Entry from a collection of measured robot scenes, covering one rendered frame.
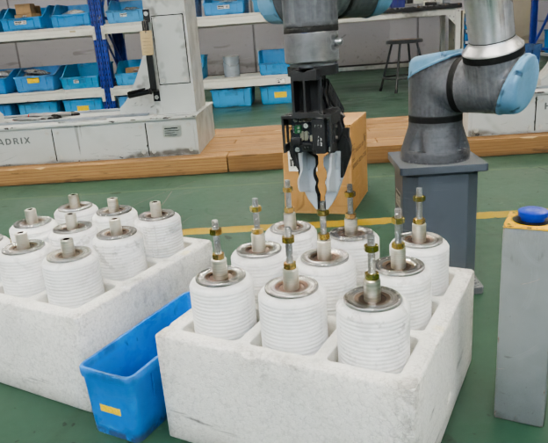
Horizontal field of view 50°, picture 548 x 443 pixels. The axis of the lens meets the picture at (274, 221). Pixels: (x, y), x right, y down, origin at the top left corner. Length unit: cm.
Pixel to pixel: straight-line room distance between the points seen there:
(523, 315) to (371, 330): 26
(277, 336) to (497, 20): 72
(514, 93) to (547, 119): 176
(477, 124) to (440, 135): 156
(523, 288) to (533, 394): 17
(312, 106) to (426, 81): 52
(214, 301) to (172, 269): 33
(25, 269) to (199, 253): 34
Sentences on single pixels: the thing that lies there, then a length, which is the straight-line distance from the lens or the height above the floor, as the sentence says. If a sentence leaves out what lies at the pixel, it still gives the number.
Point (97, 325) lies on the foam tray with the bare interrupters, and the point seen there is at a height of 15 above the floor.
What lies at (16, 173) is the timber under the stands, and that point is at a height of 6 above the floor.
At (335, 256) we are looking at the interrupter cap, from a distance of 93.
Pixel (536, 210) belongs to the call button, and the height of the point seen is 33.
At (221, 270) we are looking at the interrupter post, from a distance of 87.
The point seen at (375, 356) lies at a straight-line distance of 77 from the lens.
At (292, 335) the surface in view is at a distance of 80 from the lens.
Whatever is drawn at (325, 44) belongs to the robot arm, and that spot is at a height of 57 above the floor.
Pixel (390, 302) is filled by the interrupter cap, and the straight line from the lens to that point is 77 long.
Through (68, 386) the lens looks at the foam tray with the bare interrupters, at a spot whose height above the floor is 4.
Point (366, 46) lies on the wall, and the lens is 913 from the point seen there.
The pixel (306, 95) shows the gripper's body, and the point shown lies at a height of 51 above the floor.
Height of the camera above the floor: 59
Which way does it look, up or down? 18 degrees down
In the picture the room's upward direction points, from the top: 4 degrees counter-clockwise
